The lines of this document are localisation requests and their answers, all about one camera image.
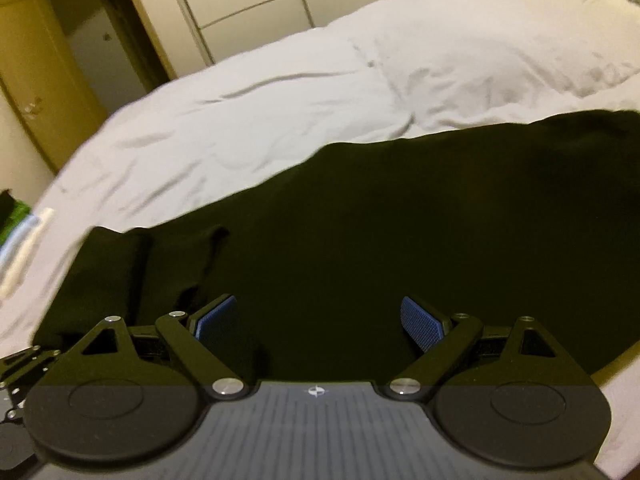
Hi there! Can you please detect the black garment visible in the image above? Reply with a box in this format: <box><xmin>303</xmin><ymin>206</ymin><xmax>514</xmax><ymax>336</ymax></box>
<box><xmin>34</xmin><ymin>110</ymin><xmax>639</xmax><ymax>382</ymax></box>

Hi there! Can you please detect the light blue folded cloth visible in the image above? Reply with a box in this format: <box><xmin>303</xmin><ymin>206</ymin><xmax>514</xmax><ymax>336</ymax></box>
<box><xmin>0</xmin><ymin>214</ymin><xmax>40</xmax><ymax>266</ymax></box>

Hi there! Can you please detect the green folded cloth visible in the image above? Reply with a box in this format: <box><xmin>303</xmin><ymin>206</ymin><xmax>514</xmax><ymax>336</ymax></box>
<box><xmin>0</xmin><ymin>200</ymin><xmax>32</xmax><ymax>245</ymax></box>

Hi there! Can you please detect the wooden door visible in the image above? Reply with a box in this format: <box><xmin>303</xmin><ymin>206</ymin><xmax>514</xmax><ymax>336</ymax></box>
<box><xmin>1</xmin><ymin>0</ymin><xmax>107</xmax><ymax>171</ymax></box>

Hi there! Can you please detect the white duvet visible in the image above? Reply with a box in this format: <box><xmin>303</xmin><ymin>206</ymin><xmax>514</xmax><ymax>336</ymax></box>
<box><xmin>1</xmin><ymin>0</ymin><xmax>639</xmax><ymax>479</ymax></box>

